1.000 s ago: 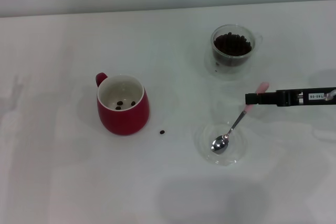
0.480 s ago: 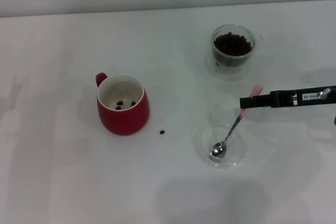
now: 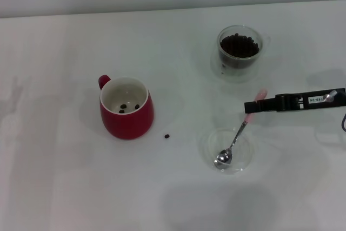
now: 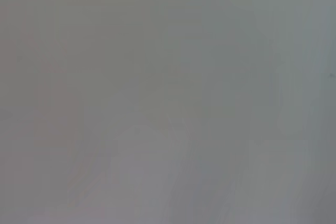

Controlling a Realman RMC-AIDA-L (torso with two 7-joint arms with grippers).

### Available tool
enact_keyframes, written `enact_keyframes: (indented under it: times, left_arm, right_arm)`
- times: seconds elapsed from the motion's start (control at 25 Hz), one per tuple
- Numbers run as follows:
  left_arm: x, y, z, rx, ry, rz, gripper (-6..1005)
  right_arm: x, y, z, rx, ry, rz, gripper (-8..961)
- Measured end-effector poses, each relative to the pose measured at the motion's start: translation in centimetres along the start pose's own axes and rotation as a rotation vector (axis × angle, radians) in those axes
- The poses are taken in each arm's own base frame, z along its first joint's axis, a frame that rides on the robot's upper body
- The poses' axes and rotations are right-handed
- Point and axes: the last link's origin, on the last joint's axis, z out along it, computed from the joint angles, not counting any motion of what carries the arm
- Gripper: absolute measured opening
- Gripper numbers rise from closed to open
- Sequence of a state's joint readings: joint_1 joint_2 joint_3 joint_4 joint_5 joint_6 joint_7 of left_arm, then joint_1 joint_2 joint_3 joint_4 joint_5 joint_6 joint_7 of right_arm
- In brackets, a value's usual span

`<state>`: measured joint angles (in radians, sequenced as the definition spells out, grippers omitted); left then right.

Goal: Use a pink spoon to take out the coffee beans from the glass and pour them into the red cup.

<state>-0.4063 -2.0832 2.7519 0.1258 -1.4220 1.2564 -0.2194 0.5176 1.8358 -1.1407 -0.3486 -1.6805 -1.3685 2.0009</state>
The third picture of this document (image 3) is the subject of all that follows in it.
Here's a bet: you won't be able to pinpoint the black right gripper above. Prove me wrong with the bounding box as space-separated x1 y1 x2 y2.
244 87 346 114

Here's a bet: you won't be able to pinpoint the coffee bean pile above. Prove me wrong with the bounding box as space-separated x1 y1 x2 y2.
219 32 260 69

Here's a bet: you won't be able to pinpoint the pink-handled metal spoon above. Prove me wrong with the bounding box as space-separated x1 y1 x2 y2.
214 88 268 169

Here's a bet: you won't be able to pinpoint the double-wall glass cup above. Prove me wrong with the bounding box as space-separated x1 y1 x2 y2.
210 24 271 82

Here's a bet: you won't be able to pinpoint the red ceramic mug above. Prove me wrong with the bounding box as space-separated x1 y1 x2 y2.
98 74 155 140

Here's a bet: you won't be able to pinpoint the clear glass saucer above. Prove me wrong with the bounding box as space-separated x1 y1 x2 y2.
201 127 255 175

